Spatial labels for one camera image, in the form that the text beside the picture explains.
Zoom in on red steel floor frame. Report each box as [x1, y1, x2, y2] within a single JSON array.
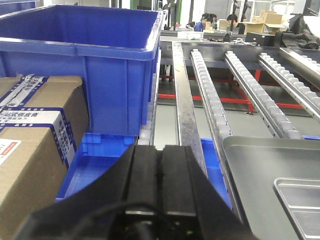
[[159, 67, 304, 115]]

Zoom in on roller track rail left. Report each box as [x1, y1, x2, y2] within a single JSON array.
[[190, 49, 233, 143]]

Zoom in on lower blue plastic bin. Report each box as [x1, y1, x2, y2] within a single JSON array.
[[55, 133, 232, 208]]

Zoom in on taped cardboard box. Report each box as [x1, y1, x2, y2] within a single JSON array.
[[0, 75, 89, 240]]

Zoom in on large silver metal tray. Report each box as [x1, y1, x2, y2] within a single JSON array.
[[223, 136, 320, 240]]

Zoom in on person in blue shirt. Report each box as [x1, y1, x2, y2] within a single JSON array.
[[186, 13, 215, 32]]

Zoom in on roller track rail right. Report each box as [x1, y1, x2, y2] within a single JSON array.
[[258, 52, 320, 122]]

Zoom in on small silver metal tray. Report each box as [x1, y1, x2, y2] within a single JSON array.
[[273, 177, 320, 240]]

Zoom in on flat steel rack rail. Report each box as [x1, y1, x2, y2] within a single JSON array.
[[172, 41, 208, 177]]

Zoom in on person with black hair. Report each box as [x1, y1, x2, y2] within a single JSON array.
[[226, 14, 246, 35]]

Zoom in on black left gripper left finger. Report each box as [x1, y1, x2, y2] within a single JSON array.
[[15, 145, 157, 240]]

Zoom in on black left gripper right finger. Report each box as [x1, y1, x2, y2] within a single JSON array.
[[161, 145, 253, 240]]

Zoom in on roller track rail middle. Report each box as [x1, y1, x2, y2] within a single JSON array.
[[224, 51, 304, 140]]

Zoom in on roller track rail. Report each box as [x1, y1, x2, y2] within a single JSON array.
[[258, 52, 320, 122], [190, 49, 233, 143], [224, 51, 304, 140]]

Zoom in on open cardboard boxes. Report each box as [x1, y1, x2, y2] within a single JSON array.
[[242, 10, 288, 35]]

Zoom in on large blue plastic bin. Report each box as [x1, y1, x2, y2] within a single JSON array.
[[0, 5, 163, 136]]

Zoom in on black cloth pile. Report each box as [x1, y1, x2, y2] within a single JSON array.
[[273, 13, 320, 50]]

